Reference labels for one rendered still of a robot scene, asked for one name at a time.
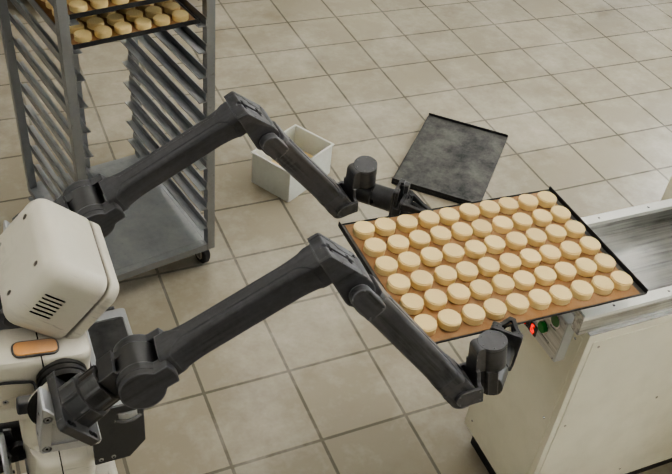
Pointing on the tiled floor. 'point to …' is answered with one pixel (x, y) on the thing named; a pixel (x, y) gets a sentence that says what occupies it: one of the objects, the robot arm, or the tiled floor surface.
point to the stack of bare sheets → (451, 159)
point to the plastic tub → (275, 175)
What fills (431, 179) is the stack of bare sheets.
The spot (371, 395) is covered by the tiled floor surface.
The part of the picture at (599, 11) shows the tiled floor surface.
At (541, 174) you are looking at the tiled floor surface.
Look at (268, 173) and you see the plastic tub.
